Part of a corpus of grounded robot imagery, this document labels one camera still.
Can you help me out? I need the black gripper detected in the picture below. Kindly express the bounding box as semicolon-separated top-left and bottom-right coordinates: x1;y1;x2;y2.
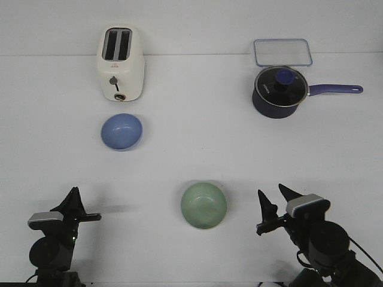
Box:
42;187;101;239
256;184;311;248

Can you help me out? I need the green bowl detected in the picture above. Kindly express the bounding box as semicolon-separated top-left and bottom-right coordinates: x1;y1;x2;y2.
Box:
180;182;227;230

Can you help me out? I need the blue bowl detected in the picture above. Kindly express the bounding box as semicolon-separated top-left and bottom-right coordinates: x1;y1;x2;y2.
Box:
100;113;144;151

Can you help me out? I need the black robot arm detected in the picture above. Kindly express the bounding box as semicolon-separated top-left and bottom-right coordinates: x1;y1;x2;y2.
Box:
28;187;102;286
256;184;382;286

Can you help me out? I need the dark blue saucepan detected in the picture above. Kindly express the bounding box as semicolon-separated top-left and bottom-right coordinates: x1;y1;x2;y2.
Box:
252;84;364;119

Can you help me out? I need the glass pot lid blue knob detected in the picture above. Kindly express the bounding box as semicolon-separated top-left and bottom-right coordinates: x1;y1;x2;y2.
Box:
254;66;309;108

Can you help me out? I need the clear plastic container lid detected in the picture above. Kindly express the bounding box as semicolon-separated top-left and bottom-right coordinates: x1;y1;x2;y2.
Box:
253;38;313;68

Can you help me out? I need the white two-slot toaster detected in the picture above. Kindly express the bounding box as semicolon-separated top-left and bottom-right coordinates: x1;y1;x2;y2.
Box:
96;24;145;102

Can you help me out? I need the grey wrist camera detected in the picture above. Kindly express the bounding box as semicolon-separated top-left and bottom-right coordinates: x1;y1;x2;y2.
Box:
286;194;330;220
28;211;64;230

